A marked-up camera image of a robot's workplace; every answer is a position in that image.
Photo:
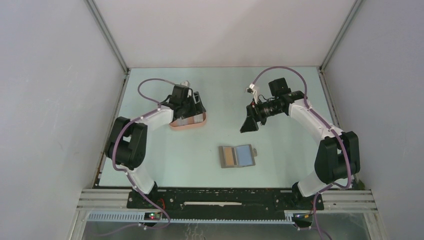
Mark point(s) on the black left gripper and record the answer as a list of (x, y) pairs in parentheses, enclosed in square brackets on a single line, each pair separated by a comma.
[(197, 108)]

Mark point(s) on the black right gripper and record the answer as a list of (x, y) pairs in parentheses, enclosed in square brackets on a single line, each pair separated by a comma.
[(253, 112)]

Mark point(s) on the peach plastic card tray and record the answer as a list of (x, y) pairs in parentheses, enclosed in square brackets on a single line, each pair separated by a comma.
[(173, 125)]

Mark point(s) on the taupe leather card holder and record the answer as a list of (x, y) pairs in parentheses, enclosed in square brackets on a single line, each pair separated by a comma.
[(244, 156)]

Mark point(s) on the orange credit card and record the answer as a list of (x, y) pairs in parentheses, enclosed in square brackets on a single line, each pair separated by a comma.
[(228, 156)]

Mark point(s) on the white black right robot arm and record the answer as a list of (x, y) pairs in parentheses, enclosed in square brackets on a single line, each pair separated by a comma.
[(337, 158)]

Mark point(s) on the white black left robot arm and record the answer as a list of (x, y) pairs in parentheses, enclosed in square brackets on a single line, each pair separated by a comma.
[(127, 143)]

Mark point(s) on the stack of credit cards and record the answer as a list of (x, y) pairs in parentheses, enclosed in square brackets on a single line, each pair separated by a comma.
[(196, 119)]

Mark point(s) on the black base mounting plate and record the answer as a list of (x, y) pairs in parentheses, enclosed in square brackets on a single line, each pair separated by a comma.
[(234, 204)]

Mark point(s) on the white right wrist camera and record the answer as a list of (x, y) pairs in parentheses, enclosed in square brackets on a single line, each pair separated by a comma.
[(253, 90)]

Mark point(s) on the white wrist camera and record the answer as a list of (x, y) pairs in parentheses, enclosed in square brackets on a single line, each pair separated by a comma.
[(253, 90), (185, 84)]

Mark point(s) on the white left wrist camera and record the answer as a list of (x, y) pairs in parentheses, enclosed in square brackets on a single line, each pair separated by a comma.
[(185, 84)]

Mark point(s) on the white cable duct strip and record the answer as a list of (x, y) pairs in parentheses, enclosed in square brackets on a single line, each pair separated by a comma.
[(139, 217)]

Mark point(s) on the aluminium frame rail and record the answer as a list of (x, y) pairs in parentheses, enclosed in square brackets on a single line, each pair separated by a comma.
[(103, 199)]

